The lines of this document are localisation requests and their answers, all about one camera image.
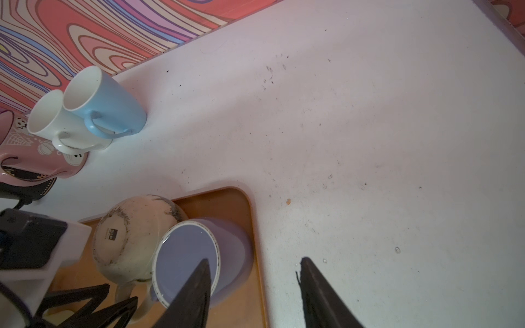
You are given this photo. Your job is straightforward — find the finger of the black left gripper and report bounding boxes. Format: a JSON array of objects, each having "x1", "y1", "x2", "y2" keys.
[
  {"x1": 59, "y1": 297, "x2": 138, "y2": 328},
  {"x1": 35, "y1": 284, "x2": 110, "y2": 318}
]

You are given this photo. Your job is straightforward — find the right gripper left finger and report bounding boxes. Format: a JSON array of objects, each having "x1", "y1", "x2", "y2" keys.
[{"x1": 153, "y1": 259, "x2": 211, "y2": 328}]

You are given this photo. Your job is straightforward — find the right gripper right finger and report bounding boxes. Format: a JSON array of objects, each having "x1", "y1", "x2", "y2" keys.
[{"x1": 296, "y1": 257, "x2": 364, "y2": 328}]

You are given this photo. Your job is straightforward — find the beige ceramic teapot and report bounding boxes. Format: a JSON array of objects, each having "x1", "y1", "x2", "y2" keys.
[{"x1": 92, "y1": 195, "x2": 189, "y2": 324}]

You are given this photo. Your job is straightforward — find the purple mug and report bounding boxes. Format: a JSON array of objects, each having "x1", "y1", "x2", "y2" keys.
[{"x1": 151, "y1": 217, "x2": 254, "y2": 308}]

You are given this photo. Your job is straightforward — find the black red mug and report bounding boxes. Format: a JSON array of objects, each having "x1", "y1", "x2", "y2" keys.
[{"x1": 1, "y1": 178, "x2": 57, "y2": 206}]

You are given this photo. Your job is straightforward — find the white cream mug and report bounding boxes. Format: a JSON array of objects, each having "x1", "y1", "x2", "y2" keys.
[{"x1": 27, "y1": 90, "x2": 112, "y2": 155}]

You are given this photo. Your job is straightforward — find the pink floral mug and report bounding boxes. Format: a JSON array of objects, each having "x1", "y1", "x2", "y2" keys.
[{"x1": 1, "y1": 110, "x2": 88, "y2": 187}]

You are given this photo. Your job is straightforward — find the light blue mug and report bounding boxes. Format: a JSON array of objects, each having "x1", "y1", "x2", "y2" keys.
[{"x1": 63, "y1": 66, "x2": 147, "y2": 139}]

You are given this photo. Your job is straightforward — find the orange brown serving tray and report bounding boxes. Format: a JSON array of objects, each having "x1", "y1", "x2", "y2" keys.
[{"x1": 51, "y1": 188, "x2": 266, "y2": 327}]

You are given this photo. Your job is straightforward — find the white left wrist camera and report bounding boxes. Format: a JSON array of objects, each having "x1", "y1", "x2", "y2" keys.
[{"x1": 1, "y1": 209, "x2": 92, "y2": 315}]

